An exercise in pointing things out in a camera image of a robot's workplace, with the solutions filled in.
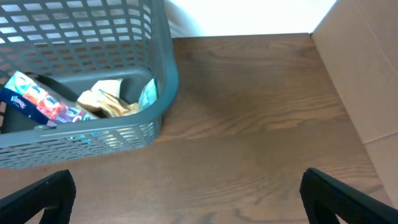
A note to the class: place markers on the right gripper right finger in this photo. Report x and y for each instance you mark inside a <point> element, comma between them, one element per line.
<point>326,200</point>

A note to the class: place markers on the colourful Kleenex tissue multipack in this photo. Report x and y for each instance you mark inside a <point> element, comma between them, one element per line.
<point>39,103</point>

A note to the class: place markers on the beige cardboard box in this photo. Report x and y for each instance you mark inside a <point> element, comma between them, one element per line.
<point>357,41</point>

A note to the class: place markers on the teal wet wipes packet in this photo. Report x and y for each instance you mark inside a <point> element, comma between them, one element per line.
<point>148,95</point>

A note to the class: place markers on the beige paper pouch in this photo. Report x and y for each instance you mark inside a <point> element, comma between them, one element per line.
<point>104,96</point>

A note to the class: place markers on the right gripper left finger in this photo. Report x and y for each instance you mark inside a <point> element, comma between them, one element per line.
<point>54,195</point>

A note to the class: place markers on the dark grey plastic basket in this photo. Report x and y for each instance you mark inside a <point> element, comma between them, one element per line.
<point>68,46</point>

